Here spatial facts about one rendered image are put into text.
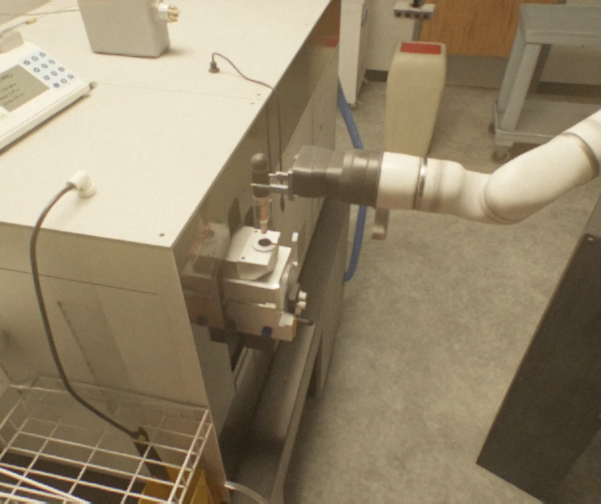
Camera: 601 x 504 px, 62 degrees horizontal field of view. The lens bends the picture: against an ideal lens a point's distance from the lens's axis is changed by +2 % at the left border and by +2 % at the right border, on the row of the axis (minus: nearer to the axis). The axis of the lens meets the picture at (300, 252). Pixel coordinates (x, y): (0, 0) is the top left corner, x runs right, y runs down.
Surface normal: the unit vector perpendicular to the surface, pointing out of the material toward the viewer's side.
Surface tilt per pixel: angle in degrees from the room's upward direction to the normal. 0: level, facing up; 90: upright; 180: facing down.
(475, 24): 90
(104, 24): 90
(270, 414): 0
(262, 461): 0
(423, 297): 0
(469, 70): 90
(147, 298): 90
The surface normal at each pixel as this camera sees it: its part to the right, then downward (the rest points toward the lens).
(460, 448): -0.01, -0.75
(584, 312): -0.56, 0.55
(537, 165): 0.03, -0.39
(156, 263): -0.22, 0.65
